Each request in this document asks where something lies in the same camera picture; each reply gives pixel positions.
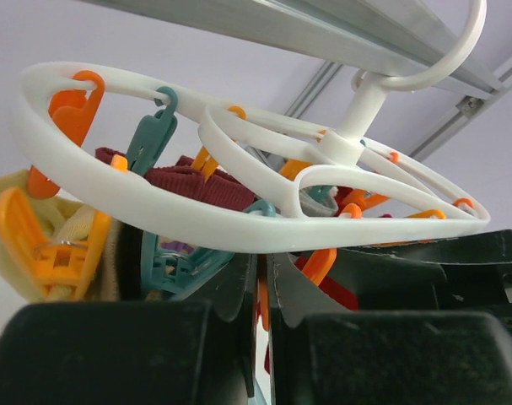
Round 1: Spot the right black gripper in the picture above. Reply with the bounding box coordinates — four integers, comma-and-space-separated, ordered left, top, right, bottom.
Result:
335, 229, 512, 311

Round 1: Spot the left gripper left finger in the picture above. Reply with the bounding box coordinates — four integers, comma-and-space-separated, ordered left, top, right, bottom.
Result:
0, 254, 257, 404

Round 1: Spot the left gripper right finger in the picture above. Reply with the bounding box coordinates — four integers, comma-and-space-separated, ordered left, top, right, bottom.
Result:
266, 253, 512, 404

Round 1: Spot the orange clothespin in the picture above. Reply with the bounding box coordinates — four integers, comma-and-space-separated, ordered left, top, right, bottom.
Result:
26, 70, 105, 199
257, 275, 270, 332

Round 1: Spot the white round clip hanger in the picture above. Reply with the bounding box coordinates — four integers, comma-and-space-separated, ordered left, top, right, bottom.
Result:
11, 1, 490, 253

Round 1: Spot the yellow sock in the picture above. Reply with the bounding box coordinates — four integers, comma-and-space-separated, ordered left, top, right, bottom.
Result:
0, 170, 120, 302

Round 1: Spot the red sock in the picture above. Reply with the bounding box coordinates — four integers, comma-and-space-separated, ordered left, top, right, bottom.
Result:
293, 185, 396, 311

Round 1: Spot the teal clothespin on maroon sock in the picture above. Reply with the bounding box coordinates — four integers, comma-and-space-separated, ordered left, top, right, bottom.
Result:
140, 198, 278, 296

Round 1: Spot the grey black striped sock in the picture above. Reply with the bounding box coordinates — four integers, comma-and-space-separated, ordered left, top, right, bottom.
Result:
299, 186, 338, 217

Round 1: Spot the yellow clothespin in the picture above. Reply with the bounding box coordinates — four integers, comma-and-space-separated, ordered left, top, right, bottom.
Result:
0, 187, 111, 301

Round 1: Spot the maroon knit sock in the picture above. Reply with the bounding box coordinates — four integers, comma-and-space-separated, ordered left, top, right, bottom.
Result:
94, 145, 256, 214

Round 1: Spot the aluminium top crossbar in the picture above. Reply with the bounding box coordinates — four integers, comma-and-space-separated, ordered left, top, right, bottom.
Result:
99, 1, 512, 100

